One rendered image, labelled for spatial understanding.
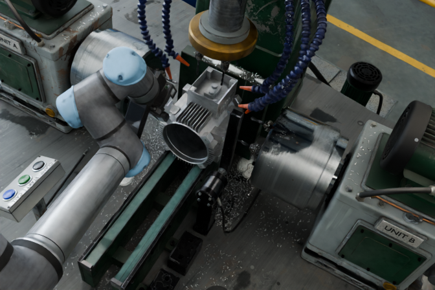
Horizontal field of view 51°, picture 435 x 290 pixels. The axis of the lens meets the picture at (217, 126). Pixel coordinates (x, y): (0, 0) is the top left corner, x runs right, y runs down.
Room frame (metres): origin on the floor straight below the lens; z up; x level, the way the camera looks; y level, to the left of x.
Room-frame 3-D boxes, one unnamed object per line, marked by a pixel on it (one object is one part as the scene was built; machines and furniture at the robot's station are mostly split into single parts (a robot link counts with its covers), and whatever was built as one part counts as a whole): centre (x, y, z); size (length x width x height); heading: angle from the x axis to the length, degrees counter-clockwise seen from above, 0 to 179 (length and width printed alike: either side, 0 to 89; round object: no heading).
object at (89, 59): (1.03, 0.38, 1.04); 0.37 x 0.25 x 0.25; 71
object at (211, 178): (0.84, -0.11, 0.92); 0.45 x 0.13 x 0.24; 161
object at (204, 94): (0.94, 0.03, 1.11); 0.12 x 0.11 x 0.07; 159
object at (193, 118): (0.90, 0.05, 1.02); 0.20 x 0.19 x 0.19; 159
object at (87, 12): (1.11, 0.61, 0.99); 0.35 x 0.31 x 0.37; 71
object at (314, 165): (0.81, -0.27, 1.04); 0.41 x 0.25 x 0.25; 71
